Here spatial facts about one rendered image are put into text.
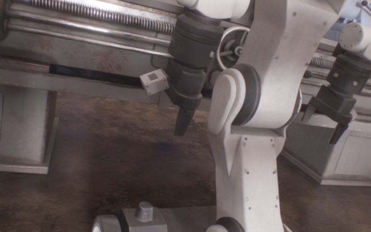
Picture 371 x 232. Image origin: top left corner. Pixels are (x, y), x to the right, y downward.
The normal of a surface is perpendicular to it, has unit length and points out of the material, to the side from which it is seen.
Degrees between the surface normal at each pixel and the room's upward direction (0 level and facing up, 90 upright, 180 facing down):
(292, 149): 90
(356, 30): 90
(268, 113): 105
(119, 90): 90
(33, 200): 0
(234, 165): 90
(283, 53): 100
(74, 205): 0
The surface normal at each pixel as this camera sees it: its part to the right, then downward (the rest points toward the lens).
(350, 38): -0.90, -0.10
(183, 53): -0.43, 0.26
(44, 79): 0.28, 0.29
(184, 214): 0.22, -0.95
